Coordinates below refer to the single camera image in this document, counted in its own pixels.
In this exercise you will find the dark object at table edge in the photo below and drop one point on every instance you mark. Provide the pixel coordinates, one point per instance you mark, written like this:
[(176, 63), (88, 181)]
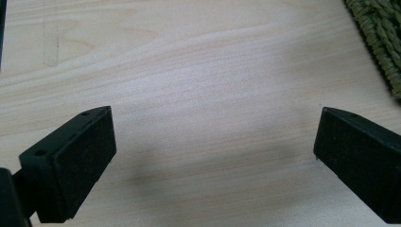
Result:
[(2, 28)]

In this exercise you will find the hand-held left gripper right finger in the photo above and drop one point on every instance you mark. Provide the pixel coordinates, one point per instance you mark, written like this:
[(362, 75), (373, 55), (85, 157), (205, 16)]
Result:
[(362, 164)]

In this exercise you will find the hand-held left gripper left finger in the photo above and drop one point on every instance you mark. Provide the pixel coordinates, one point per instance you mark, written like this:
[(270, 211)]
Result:
[(72, 164)]

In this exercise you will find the green woven mat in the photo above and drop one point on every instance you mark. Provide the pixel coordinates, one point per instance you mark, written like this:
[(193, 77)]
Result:
[(380, 34)]

